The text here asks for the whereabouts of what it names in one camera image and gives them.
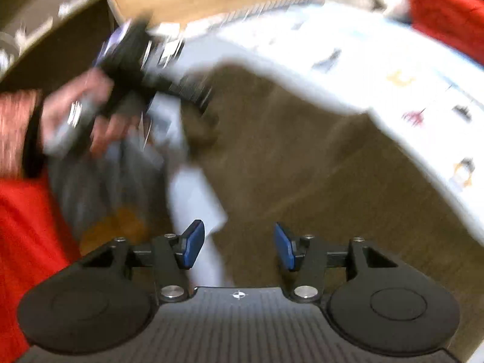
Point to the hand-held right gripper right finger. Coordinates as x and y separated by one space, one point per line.
283 247

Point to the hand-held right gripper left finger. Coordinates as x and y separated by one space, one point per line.
193 244

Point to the person's left hand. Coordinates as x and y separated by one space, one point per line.
106 132

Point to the person's grey clothing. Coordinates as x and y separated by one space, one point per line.
94 189

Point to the person's red clothing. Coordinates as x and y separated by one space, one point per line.
26 253

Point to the red folded blanket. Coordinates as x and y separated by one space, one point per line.
450 19

